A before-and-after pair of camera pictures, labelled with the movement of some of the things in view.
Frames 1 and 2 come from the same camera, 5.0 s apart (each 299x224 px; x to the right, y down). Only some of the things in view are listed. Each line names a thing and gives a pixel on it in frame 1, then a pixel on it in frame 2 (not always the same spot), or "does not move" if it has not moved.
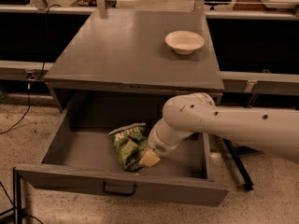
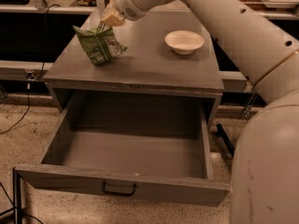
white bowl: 184,42 does not move
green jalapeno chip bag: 129,144 to 99,44
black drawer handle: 126,194 does not move
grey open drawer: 80,154 does not move
